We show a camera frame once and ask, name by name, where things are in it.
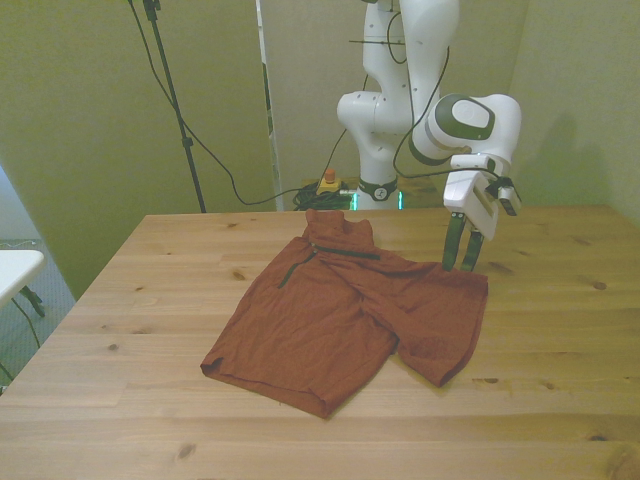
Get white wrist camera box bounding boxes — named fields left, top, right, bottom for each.
left=483, top=175, right=524, bottom=217

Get coiled black cable bundle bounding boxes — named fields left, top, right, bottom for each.
left=291, top=183, right=357, bottom=212

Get white partition edge strip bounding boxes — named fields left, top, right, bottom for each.
left=254, top=0, right=282, bottom=211

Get yellow emergency stop button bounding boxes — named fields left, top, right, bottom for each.
left=316, top=168, right=346, bottom=197

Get black tripod stand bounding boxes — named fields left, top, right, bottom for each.
left=141, top=0, right=208, bottom=214

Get rust red shorts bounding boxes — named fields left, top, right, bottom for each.
left=199, top=208, right=490, bottom=419

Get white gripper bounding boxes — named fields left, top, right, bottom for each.
left=441, top=168, right=502, bottom=274

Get black tripod camera cable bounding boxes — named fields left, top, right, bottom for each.
left=127, top=0, right=321, bottom=206

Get white folding table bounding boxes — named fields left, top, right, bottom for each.
left=0, top=248, right=48, bottom=319

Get thin black cable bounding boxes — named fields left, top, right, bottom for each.
left=319, top=127, right=350, bottom=187
left=0, top=294, right=42, bottom=384

